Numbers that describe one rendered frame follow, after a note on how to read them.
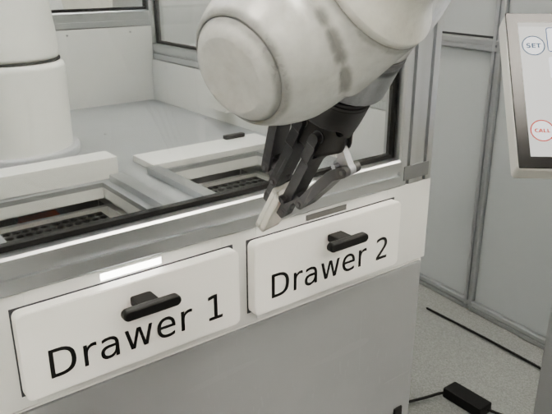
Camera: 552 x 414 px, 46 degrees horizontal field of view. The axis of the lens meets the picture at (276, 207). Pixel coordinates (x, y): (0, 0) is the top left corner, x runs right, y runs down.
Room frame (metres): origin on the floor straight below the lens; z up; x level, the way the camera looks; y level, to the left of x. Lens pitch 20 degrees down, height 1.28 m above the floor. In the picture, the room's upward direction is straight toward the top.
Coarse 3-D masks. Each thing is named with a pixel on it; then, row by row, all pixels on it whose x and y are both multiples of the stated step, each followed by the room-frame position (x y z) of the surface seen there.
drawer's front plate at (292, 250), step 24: (336, 216) 0.91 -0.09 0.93; (360, 216) 0.93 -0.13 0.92; (384, 216) 0.96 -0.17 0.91; (264, 240) 0.82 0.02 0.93; (288, 240) 0.84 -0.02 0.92; (312, 240) 0.87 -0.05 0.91; (264, 264) 0.82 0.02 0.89; (288, 264) 0.84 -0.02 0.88; (312, 264) 0.87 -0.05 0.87; (384, 264) 0.96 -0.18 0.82; (264, 288) 0.82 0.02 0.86; (288, 288) 0.84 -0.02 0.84; (312, 288) 0.87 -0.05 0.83; (264, 312) 0.82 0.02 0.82
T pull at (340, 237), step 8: (336, 232) 0.89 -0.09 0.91; (344, 232) 0.89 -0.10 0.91; (360, 232) 0.89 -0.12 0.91; (328, 240) 0.88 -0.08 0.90; (336, 240) 0.86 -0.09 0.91; (344, 240) 0.86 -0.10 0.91; (352, 240) 0.87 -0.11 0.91; (360, 240) 0.88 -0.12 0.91; (328, 248) 0.85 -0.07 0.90; (336, 248) 0.85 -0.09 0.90; (344, 248) 0.86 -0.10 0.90
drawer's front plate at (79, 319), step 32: (224, 256) 0.78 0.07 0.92; (96, 288) 0.68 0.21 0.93; (128, 288) 0.69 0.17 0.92; (160, 288) 0.72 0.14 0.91; (192, 288) 0.75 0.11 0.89; (224, 288) 0.78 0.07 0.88; (32, 320) 0.62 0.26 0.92; (64, 320) 0.64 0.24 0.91; (96, 320) 0.67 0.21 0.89; (192, 320) 0.74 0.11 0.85; (224, 320) 0.77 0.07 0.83; (32, 352) 0.62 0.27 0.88; (64, 352) 0.64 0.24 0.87; (96, 352) 0.66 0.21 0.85; (128, 352) 0.69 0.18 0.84; (160, 352) 0.72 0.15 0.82; (32, 384) 0.62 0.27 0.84; (64, 384) 0.64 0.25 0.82
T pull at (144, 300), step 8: (136, 296) 0.69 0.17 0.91; (144, 296) 0.69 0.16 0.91; (152, 296) 0.69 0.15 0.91; (168, 296) 0.69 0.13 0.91; (176, 296) 0.69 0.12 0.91; (136, 304) 0.68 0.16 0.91; (144, 304) 0.67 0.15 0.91; (152, 304) 0.67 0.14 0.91; (160, 304) 0.68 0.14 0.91; (168, 304) 0.68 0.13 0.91; (176, 304) 0.69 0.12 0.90; (128, 312) 0.65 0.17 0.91; (136, 312) 0.66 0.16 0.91; (144, 312) 0.67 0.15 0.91; (152, 312) 0.67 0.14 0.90; (128, 320) 0.65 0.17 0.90
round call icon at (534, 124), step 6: (528, 120) 1.11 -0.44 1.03; (534, 120) 1.11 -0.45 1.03; (540, 120) 1.11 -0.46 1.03; (546, 120) 1.11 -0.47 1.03; (534, 126) 1.10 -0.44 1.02; (540, 126) 1.10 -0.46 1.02; (546, 126) 1.10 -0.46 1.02; (534, 132) 1.09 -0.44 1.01; (540, 132) 1.09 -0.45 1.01; (546, 132) 1.09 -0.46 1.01; (534, 138) 1.09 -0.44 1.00; (540, 138) 1.09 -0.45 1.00; (546, 138) 1.09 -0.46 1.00
